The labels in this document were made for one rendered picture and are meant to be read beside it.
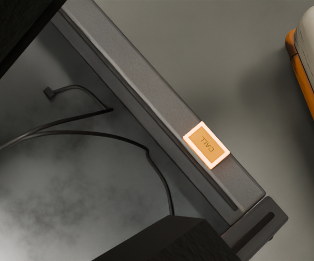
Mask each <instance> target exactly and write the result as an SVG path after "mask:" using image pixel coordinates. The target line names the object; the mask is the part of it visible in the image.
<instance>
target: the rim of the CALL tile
mask: <svg viewBox="0 0 314 261"><path fill-rule="evenodd" d="M201 126H203V127H204V129H205V130H206V131H207V132H208V133H209V134H210V135H211V136H212V138H213V139H214V140H215V141H216V142H217V143H218V144H219V145H220V146H221V147H222V149H223V150H224V151H225V153H224V154H223V155H222V156H221V157H219V158H218V159H217V160H216V161H214V162H213V163H212V164H211V163H210V162H209V161H208V160H207V158H206V157H205V156H204V155H203V154H202V153H201V152H200V151H199V149H198V148H197V147H196V146H195V145H194V144H193V143H192V142H191V141H190V139H189V138H188V137H189V136H190V135H191V134H192V133H194V132H195V131H196V130H197V129H198V128H200V127H201ZM183 138H184V139H185V140H186V142H187V143H188V144H189V145H190V146H191V147H192V148H193V149H194V151H195V152H196V153H197V154H198V155H199V156H200V157H201V158H202V160H203V161H204V162H205V163H206V164H207V166H208V167H209V168H210V169H212V168H213V167H214V166H215V165H217V164H218V163H219V162H220V161H221V160H222V159H224V158H225V157H226V156H227V155H228V154H229V153H230V152H229V151H228V150H227V148H226V147H225V146H224V145H223V144H222V143H221V142H220V141H219V140H218V138H217V137H216V136H215V135H214V134H213V133H212V132H211V131H210V130H209V129H208V127H207V126H206V125H205V124H204V123H203V122H201V123H199V124H198V125H197V126H196V127H195V128H193V129H192V130H191V131H190V132H189V133H187V134H186V135H185V136H184V137H183Z"/></svg>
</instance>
